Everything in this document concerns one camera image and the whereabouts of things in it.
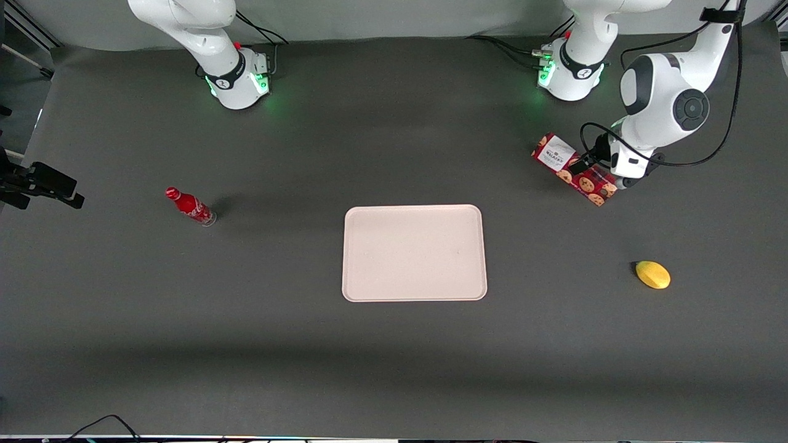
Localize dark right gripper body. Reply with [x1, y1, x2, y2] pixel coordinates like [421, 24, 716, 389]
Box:
[0, 146, 33, 210]

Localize black cables at left arm base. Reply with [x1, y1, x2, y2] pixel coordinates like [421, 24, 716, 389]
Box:
[466, 15, 576, 70]

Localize red cola bottle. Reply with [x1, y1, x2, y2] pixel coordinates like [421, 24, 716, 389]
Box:
[164, 186, 218, 228]

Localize cream plastic tray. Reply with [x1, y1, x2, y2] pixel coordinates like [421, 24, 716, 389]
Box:
[341, 204, 489, 303]

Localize thin black cable loop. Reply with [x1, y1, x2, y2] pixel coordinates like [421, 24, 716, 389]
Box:
[60, 414, 143, 443]

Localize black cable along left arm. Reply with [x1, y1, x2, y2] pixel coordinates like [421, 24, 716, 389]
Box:
[580, 0, 748, 169]

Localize yellow lemon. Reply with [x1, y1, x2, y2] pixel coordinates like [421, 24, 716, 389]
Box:
[633, 260, 672, 290]

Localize aluminium frame rail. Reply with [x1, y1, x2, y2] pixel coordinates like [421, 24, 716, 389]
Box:
[0, 0, 64, 81]

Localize black cables at arm base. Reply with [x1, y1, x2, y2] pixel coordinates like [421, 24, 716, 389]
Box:
[466, 15, 576, 70]
[235, 9, 290, 78]

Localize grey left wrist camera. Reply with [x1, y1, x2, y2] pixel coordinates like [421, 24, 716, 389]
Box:
[616, 154, 667, 190]

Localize black cables at right arm base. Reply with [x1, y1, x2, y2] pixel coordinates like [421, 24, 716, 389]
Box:
[235, 9, 290, 78]

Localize red tartan cookie box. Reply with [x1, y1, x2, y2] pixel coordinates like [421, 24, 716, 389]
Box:
[531, 132, 619, 207]

